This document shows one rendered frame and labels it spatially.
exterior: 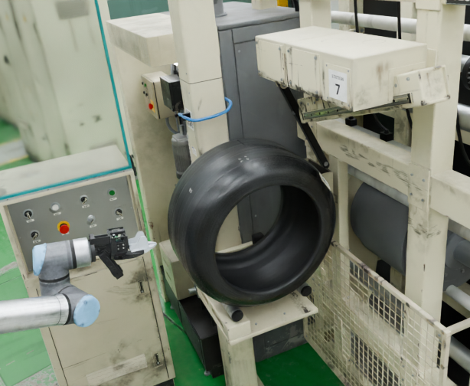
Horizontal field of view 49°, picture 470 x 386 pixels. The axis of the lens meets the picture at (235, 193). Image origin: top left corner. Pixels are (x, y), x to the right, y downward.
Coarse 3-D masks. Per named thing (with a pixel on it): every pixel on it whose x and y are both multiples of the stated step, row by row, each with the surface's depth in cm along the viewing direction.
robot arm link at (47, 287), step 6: (66, 276) 158; (42, 282) 155; (48, 282) 155; (54, 282) 155; (60, 282) 156; (66, 282) 158; (42, 288) 156; (48, 288) 155; (54, 288) 155; (60, 288) 155; (42, 294) 157; (48, 294) 156; (54, 294) 154
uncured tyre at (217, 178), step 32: (224, 160) 168; (256, 160) 164; (288, 160) 168; (192, 192) 167; (224, 192) 160; (288, 192) 202; (320, 192) 174; (192, 224) 163; (288, 224) 208; (320, 224) 180; (192, 256) 166; (224, 256) 202; (256, 256) 207; (288, 256) 203; (320, 256) 184; (224, 288) 172; (256, 288) 195; (288, 288) 183
